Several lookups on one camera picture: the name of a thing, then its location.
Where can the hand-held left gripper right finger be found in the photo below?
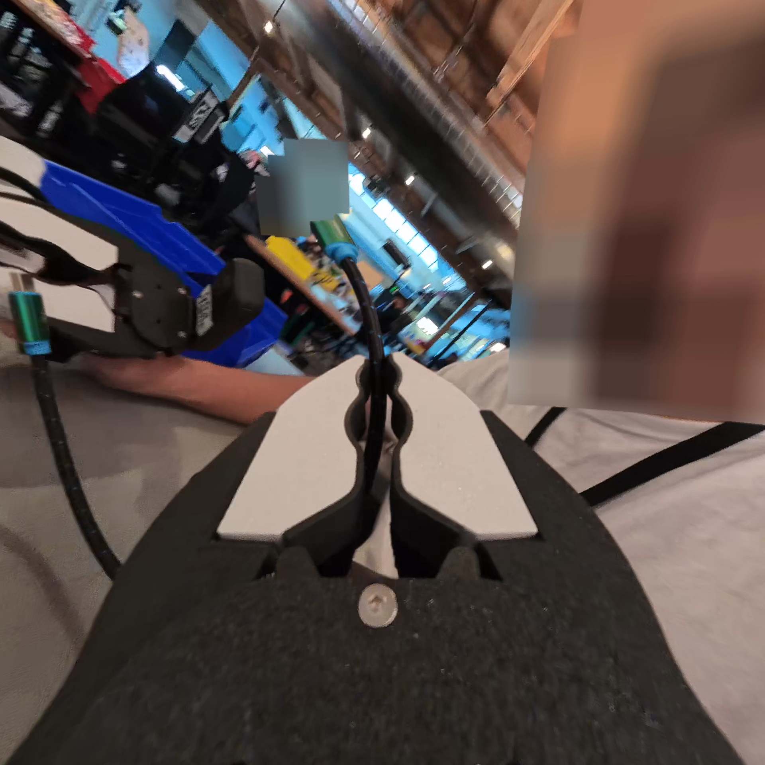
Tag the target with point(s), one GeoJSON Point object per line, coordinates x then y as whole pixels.
{"type": "Point", "coordinates": [460, 478]}

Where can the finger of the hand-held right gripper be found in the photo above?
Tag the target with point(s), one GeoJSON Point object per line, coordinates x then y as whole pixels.
{"type": "Point", "coordinates": [60, 233]}
{"type": "Point", "coordinates": [83, 308]}

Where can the black and white sign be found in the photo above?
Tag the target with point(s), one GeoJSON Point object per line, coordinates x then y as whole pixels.
{"type": "Point", "coordinates": [203, 116]}

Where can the person's white shirt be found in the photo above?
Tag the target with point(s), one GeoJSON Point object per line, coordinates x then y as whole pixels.
{"type": "Point", "coordinates": [687, 568]}

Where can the wooden table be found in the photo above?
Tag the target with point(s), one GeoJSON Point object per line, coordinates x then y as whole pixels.
{"type": "Point", "coordinates": [299, 293]}

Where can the person's right forearm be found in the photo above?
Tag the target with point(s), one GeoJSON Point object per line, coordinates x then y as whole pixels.
{"type": "Point", "coordinates": [209, 385]}

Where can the blue plastic bin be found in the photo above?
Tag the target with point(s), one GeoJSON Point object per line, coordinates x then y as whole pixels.
{"type": "Point", "coordinates": [149, 227]}

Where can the grey desk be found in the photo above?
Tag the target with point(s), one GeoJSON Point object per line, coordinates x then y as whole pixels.
{"type": "Point", "coordinates": [149, 466]}

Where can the yellow container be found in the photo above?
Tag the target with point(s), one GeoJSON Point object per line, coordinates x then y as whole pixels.
{"type": "Point", "coordinates": [290, 254]}

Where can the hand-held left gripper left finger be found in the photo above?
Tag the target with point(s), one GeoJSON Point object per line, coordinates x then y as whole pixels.
{"type": "Point", "coordinates": [287, 478]}

